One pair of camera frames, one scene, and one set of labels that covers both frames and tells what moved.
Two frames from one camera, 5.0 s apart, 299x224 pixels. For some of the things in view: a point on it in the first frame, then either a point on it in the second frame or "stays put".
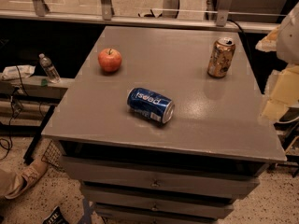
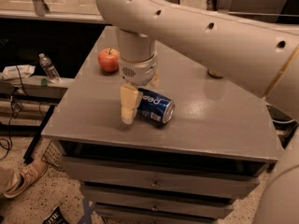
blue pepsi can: x=150 y=104 stays put
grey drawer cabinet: x=136 y=169 stays put
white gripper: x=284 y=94 → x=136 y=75
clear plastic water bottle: x=51 y=72 stays put
